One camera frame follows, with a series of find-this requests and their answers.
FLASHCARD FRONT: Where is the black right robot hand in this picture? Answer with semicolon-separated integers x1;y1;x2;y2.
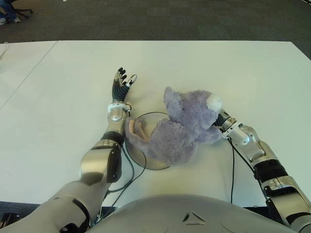
213;109;237;132

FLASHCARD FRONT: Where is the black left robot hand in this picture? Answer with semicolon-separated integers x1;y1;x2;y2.
111;67;138;104

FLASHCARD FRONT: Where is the purple plush bunny doll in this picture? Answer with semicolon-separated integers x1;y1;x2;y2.
124;86;223;167

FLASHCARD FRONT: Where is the white plate with black rim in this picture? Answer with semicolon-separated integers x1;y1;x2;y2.
125;111;171;170

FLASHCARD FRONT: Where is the silver robot torso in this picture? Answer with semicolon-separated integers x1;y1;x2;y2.
87;194;299;233

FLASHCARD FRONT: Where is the black office chair base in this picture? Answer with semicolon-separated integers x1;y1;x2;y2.
13;7;34;19

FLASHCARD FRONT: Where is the black device beneath table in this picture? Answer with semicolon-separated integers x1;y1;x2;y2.
0;212;22;228

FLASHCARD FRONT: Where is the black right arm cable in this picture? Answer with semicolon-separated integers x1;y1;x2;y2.
227;139;236;204

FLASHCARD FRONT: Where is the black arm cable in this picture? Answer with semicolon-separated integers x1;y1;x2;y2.
227;139;236;204
96;110;147;224

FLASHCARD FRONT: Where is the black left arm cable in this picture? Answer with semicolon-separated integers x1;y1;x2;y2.
96;110;147;224

